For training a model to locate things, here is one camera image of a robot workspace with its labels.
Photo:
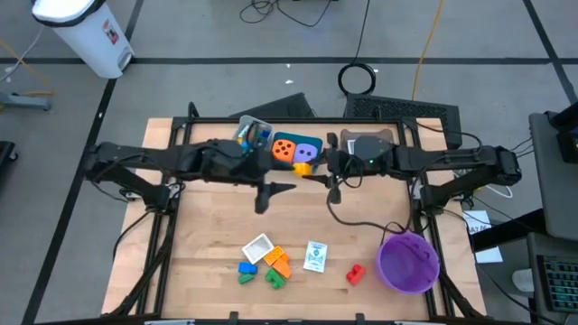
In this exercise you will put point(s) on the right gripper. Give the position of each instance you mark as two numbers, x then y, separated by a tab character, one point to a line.
341	164

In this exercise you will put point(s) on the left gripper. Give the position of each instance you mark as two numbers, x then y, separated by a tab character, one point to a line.
266	167

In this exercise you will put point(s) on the purple foam dice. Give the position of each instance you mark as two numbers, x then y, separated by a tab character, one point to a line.
304	153

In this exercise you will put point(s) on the orange foam dice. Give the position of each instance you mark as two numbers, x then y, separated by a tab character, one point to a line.
283	151

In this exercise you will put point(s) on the dark blue studded brick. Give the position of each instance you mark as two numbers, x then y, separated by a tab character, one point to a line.
263	136

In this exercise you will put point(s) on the white eraser block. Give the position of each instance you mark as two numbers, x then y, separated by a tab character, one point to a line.
257	248

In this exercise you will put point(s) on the yellow-orange studded brick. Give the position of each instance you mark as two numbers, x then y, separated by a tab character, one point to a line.
274	255

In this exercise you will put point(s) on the mint white brick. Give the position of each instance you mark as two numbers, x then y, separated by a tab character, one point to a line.
244	132

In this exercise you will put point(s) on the teal playing card deck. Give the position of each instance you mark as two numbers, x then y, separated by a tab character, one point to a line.
316	257

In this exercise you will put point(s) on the plain orange toy block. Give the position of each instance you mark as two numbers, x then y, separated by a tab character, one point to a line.
282	267

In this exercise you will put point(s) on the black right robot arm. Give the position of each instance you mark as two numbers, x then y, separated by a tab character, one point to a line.
451	158

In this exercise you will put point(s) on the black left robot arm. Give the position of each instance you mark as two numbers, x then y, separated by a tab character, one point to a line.
135	155

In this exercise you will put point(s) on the teal plastic bin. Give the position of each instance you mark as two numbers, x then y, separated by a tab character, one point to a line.
298	137

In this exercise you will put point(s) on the translucent brown plastic bin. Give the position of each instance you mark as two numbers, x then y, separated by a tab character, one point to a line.
366	133

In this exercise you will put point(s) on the light grey plastic bin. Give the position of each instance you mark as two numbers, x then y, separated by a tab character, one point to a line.
253	121

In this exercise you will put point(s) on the blue toy block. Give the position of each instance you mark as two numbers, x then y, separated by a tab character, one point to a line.
247	268

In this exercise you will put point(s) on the black flat panel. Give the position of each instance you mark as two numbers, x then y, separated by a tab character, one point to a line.
284	108

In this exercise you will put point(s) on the large green toy block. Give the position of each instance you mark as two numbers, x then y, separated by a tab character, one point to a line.
274	279

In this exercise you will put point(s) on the small green toy block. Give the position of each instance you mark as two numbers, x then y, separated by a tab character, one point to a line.
245	279

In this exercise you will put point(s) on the red toy block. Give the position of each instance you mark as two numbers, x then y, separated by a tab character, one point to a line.
356	274

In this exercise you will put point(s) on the black perforated panel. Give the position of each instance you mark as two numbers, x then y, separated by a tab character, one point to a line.
397	108

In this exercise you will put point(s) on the purple plastic bucket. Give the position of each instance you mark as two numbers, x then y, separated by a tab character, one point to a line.
406	266

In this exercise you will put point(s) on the white printed paper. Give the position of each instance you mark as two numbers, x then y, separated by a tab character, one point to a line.
478	220

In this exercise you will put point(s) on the white blank paper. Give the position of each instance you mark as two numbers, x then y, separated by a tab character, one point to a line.
490	256

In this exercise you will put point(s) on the grey computer mouse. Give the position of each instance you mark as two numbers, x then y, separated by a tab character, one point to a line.
524	281

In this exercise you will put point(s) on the grey side table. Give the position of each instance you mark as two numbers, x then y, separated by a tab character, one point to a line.
555	194

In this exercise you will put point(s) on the grey computer desk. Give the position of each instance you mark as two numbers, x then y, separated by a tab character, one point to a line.
555	244

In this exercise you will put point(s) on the white trash can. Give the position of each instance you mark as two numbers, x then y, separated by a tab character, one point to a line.
90	40

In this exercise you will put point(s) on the black desk device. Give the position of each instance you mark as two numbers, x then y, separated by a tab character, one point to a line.
569	146

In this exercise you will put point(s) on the backlit keyboard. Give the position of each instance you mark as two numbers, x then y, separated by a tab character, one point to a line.
562	282

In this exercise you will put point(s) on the grey stand base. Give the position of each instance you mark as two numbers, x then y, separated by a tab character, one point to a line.
27	101

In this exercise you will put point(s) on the black wheeled base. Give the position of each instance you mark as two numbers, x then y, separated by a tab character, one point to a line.
5	155

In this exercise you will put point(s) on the black aluminium table frame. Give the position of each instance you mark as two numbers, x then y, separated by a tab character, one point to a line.
207	120

